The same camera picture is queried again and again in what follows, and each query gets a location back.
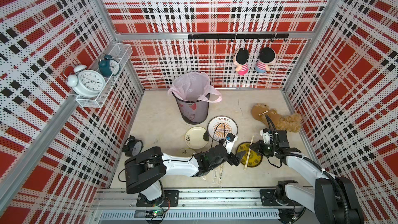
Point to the black alarm clock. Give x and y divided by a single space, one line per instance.
132 146

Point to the teal alarm clock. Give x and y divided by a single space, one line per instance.
108 66

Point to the yellow patterned plate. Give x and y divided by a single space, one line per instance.
254 160

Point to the blue striped hanging doll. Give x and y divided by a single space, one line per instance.
267 57

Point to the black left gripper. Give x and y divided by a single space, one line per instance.
237 159

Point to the white wire wall shelf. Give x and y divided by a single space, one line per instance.
121 53

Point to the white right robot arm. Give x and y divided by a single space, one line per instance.
331 198

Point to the cream plate with flower print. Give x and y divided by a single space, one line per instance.
196 137

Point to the white twin-bell alarm clock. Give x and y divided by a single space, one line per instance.
85 82

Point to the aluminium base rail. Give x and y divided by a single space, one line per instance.
195 205

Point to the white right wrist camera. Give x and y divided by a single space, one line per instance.
267 136

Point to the white plate with teal rim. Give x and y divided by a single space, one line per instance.
220 126

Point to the wrapped disposable chopsticks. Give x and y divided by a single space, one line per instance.
220 176

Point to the bare wooden chopsticks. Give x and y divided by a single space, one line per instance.
248 153

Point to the brown teddy bear plush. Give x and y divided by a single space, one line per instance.
290 123

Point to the black wall hook rail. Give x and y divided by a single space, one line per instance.
270 36

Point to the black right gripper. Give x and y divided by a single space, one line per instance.
259 144

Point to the black mesh waste bin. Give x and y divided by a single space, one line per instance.
192 112

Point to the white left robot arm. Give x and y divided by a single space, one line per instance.
144 171

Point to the pink striped hanging doll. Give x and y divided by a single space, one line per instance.
240 61

